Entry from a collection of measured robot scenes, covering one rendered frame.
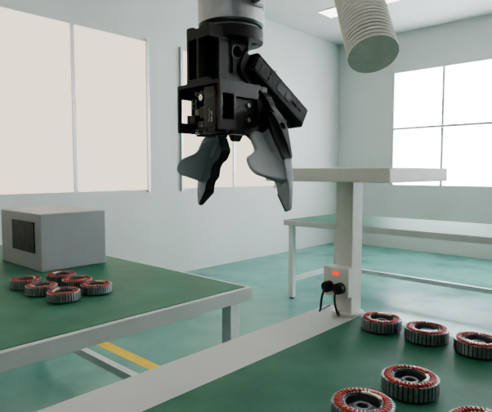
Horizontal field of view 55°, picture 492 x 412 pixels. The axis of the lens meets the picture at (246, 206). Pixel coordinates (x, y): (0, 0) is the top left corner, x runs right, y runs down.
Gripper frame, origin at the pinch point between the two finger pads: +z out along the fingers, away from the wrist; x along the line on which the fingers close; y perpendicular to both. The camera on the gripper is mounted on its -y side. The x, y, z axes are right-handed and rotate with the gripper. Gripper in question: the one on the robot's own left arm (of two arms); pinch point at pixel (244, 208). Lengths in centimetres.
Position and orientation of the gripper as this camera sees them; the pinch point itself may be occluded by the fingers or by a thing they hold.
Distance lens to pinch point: 56.7
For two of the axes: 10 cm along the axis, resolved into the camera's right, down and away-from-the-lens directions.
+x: 7.1, 0.5, -7.0
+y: -7.0, 0.5, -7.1
